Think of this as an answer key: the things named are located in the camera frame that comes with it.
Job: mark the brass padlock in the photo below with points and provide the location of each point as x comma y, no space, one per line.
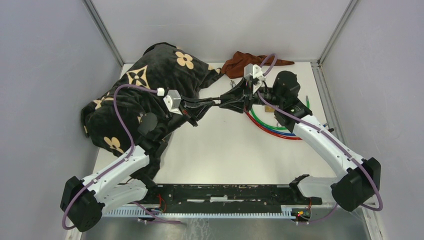
269,109

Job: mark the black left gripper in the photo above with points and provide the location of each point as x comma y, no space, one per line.
194,114

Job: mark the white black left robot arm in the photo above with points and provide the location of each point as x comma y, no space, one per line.
130,177

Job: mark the green cable lock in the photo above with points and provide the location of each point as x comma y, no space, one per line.
278,128

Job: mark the brown crumpled cloth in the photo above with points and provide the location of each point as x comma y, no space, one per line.
234,67

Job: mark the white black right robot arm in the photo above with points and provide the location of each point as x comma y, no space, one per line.
357,180

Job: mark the blue cable lock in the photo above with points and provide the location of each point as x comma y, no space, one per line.
279,134

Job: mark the black floral patterned blanket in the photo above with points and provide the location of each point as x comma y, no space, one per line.
110,121

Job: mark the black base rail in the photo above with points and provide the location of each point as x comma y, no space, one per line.
226,199

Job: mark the white slotted cable duct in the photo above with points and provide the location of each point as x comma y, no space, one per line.
133,211

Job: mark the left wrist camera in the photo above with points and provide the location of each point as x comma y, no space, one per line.
172,101

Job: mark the black padlock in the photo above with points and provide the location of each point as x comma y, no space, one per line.
217,100

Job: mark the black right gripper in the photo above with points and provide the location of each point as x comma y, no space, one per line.
234,93

